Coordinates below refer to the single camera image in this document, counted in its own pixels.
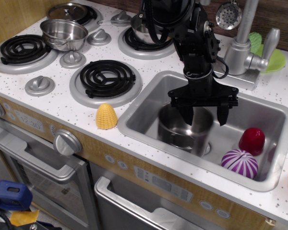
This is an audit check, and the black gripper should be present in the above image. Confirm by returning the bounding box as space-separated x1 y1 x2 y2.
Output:
168 70 239 126

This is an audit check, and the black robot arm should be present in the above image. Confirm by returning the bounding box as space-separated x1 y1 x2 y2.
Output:
140 0 239 126

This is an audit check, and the silver toy sink basin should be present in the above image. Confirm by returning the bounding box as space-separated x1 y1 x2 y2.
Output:
118 71 288 192

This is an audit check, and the steel bowl pot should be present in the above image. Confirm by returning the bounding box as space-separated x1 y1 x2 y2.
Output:
40 19 88 51

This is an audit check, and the steel pot lid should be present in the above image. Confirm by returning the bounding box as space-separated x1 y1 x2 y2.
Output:
47 3 88 21

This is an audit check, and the red toy fruit half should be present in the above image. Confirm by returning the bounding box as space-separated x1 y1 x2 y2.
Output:
238 127 265 156

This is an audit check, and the silver toy faucet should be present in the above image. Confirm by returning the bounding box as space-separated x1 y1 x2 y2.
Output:
221 0 280 91

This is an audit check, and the purple striped toy onion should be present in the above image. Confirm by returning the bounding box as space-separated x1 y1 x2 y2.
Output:
221 149 259 179

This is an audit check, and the green toy vegetable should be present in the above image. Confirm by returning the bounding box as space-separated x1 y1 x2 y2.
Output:
248 32 262 53

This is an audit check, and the light green toy plate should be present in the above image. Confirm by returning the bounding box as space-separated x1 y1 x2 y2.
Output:
264 49 286 72

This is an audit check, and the steel slotted skimmer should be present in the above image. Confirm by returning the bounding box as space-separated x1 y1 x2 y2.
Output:
216 0 242 30

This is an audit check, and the yellow toy corn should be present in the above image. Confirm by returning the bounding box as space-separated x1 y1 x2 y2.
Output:
96 103 118 129

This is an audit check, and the front right black burner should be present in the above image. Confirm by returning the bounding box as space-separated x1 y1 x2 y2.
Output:
80 60 136 98

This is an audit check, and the black burner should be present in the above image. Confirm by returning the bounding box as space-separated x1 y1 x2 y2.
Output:
0 35 51 65
75 5 97 25
123 27 173 51
80 60 136 98

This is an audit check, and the back right black burner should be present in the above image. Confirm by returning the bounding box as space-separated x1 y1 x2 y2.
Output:
123 27 173 51

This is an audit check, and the silver stove knob back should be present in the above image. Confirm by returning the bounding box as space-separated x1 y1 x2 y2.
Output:
111 11 131 24

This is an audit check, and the silver stove knob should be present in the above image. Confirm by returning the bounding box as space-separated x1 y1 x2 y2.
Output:
60 51 86 69
86 29 111 46
24 76 55 97
111 11 131 24

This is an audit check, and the silver stove knob upper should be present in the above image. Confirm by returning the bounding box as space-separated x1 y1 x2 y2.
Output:
86 29 111 46

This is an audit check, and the toy dishwasher door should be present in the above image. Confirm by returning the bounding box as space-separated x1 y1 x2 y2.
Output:
94 176 221 230

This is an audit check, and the silver stove knob middle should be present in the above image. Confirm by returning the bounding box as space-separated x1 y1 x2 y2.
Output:
60 51 86 69

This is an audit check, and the back left black burner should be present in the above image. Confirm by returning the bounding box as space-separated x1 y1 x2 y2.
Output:
75 5 97 25

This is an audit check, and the toy oven door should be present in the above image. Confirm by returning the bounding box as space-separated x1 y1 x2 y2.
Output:
0 118 100 230

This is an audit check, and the silver stove knob front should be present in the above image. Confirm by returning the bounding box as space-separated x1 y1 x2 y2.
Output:
24 76 55 97

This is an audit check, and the front left black burner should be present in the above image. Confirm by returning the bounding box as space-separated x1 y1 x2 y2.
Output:
0 35 51 65

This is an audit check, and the blue clamp tool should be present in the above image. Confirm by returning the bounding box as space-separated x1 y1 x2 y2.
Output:
0 180 33 211

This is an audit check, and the yellow cloth piece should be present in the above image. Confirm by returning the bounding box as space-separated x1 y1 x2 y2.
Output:
10 210 39 227

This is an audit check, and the steel saucepan with handle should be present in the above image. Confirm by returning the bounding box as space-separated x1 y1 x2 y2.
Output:
97 14 156 45

